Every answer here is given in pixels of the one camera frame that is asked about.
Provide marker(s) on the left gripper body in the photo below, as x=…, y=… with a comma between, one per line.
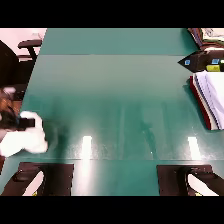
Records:
x=25, y=123

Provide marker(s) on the white garment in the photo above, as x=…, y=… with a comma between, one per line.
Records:
x=30, y=140
x=213, y=96

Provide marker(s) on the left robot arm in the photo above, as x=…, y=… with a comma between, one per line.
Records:
x=57, y=177

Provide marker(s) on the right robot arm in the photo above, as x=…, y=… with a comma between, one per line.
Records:
x=170, y=180

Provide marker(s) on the black chair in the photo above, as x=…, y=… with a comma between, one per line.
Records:
x=30, y=45

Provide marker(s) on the red folded garment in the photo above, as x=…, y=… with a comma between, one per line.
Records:
x=200, y=101

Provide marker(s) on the white folded garment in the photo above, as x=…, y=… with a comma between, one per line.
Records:
x=213, y=96

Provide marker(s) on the heap of clothes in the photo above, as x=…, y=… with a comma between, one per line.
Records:
x=210, y=36

